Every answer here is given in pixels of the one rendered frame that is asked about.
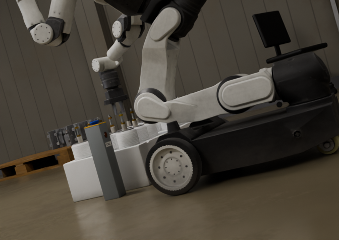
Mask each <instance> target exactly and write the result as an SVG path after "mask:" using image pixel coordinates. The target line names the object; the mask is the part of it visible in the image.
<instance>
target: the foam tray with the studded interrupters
mask: <svg viewBox="0 0 339 240"><path fill-rule="evenodd" d="M166 133H167V132H166ZM166 133H162V134H159V135H158V136H156V137H153V138H150V139H149V140H147V141H144V142H140V144H138V145H135V146H132V147H128V148H124V149H119V148H117V150H115V151H114V152H115V155H116V159H117V162H118V166H119V169H120V173H121V176H122V180H123V183H124V187H125V190H126V191H128V190H132V189H137V188H141V187H146V186H149V185H151V184H152V183H151V182H150V180H149V178H148V176H147V173H146V168H145V162H146V157H147V154H148V152H149V150H150V149H151V148H152V147H153V146H154V145H155V143H156V141H157V139H158V137H159V136H162V135H164V134H166ZM63 166H64V170H65V173H66V177H67V180H68V184H69V187H70V191H71V194H72V198H73V201H74V202H78V201H83V200H87V199H92V198H96V197H101V196H103V192H102V189H101V185H100V182H99V178H98V175H97V171H96V168H95V164H94V161H93V157H92V156H91V157H88V158H84V159H81V160H77V161H75V160H73V161H70V162H68V163H65V164H64V165H63Z"/></svg>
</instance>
